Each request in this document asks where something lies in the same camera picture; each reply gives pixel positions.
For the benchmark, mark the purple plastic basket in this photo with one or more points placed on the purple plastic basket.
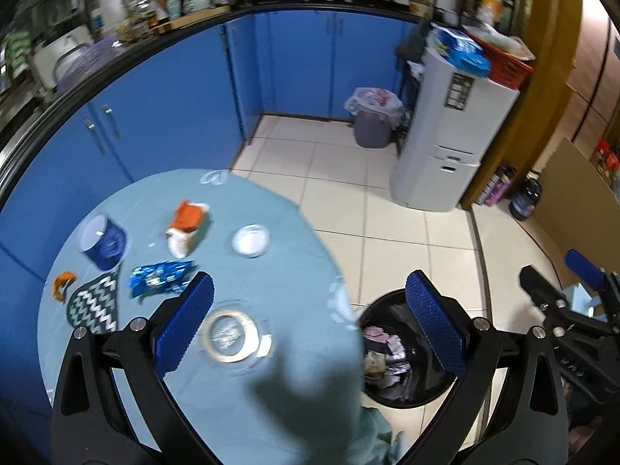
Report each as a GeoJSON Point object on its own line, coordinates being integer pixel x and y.
{"type": "Point", "coordinates": [92, 60]}

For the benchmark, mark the dark cloth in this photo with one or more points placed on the dark cloth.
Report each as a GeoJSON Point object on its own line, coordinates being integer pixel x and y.
{"type": "Point", "coordinates": [411, 46]}

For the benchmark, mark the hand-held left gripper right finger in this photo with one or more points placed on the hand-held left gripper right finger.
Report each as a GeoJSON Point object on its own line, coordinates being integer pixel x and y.
{"type": "Point", "coordinates": [436, 329]}

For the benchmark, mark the blue lower kitchen cabinets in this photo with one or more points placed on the blue lower kitchen cabinets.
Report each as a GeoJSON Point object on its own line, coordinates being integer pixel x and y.
{"type": "Point", "coordinates": [290, 58]}

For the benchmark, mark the blue bottle yellow lid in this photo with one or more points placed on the blue bottle yellow lid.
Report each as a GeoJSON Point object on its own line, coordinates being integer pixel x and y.
{"type": "Point", "coordinates": [173, 6]}

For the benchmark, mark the dark bottle blue label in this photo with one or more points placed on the dark bottle blue label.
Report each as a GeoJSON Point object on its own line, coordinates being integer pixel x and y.
{"type": "Point", "coordinates": [525, 198]}

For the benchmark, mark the wooden door frame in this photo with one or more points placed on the wooden door frame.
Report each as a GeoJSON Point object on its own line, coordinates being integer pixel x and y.
{"type": "Point", "coordinates": [542, 106]}

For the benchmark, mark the white tall storage bin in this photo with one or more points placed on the white tall storage bin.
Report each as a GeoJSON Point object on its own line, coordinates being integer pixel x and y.
{"type": "Point", "coordinates": [445, 155]}

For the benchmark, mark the brown cardboard sheet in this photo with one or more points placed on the brown cardboard sheet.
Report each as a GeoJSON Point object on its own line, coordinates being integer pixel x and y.
{"type": "Point", "coordinates": [566, 189]}

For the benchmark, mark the red plastic basket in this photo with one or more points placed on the red plastic basket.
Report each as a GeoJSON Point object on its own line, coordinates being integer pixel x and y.
{"type": "Point", "coordinates": [503, 68]}

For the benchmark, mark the black kitchen countertop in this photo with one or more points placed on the black kitchen countertop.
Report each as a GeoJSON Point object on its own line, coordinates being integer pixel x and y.
{"type": "Point", "coordinates": [315, 1]}

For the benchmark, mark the white round lid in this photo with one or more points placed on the white round lid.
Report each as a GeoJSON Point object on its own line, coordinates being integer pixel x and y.
{"type": "Point", "coordinates": [251, 240]}

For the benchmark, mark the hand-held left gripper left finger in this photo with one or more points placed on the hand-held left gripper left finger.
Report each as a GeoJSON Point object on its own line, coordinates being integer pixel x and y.
{"type": "Point", "coordinates": [186, 329]}

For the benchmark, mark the purple spray can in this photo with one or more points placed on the purple spray can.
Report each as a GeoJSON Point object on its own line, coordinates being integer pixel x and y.
{"type": "Point", "coordinates": [503, 189]}

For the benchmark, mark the clear plastic bag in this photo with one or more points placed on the clear plastic bag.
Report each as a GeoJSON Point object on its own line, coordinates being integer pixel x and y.
{"type": "Point", "coordinates": [499, 38]}

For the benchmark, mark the roll of clear tape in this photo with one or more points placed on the roll of clear tape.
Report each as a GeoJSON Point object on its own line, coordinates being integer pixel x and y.
{"type": "Point", "coordinates": [230, 336]}

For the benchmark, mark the yellow bottle white cap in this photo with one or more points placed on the yellow bottle white cap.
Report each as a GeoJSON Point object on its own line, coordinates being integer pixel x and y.
{"type": "Point", "coordinates": [493, 0]}

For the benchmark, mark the blue foil wrapper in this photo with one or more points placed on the blue foil wrapper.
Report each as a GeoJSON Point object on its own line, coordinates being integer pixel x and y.
{"type": "Point", "coordinates": [157, 278]}

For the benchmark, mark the crushed orange white carton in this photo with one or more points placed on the crushed orange white carton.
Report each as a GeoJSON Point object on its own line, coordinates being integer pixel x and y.
{"type": "Point", "coordinates": [186, 225]}

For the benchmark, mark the blue snack bag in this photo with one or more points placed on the blue snack bag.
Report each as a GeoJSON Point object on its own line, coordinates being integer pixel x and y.
{"type": "Point", "coordinates": [460, 51]}

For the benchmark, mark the light blue plastic chair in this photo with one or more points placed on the light blue plastic chair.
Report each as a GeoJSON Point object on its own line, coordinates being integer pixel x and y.
{"type": "Point", "coordinates": [581, 300]}

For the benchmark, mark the black round waste bin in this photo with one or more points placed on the black round waste bin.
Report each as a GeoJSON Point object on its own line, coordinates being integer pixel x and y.
{"type": "Point", "coordinates": [387, 305]}

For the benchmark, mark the pink wrapper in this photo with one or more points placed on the pink wrapper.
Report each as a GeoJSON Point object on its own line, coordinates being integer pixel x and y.
{"type": "Point", "coordinates": [375, 334]}

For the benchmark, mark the wooden butcher board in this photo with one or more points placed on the wooden butcher board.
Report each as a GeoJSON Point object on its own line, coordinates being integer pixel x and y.
{"type": "Point", "coordinates": [198, 15]}

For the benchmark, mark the grey waste bin white liner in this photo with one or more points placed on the grey waste bin white liner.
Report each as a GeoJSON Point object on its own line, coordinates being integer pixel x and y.
{"type": "Point", "coordinates": [372, 128]}

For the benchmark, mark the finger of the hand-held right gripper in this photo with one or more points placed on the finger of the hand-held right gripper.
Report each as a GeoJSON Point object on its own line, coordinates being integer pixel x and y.
{"type": "Point", "coordinates": [583, 265]}
{"type": "Point", "coordinates": [537, 283]}

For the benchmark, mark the beige snack packet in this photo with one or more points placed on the beige snack packet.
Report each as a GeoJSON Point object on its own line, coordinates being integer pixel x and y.
{"type": "Point", "coordinates": [374, 364]}

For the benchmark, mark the orange wrapper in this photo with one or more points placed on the orange wrapper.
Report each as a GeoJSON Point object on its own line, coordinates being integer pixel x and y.
{"type": "Point", "coordinates": [64, 285]}

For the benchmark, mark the round table light-blue cloth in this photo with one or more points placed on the round table light-blue cloth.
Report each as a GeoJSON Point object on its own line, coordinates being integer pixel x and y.
{"type": "Point", "coordinates": [290, 290]}

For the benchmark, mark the blue round tub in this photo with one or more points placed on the blue round tub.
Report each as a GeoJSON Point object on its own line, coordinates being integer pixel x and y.
{"type": "Point", "coordinates": [104, 244]}

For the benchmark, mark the silver foil packet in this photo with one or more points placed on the silver foil packet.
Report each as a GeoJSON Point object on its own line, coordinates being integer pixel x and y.
{"type": "Point", "coordinates": [398, 351]}

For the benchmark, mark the green striped towel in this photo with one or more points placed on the green striped towel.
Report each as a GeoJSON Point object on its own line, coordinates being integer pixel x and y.
{"type": "Point", "coordinates": [17, 51]}

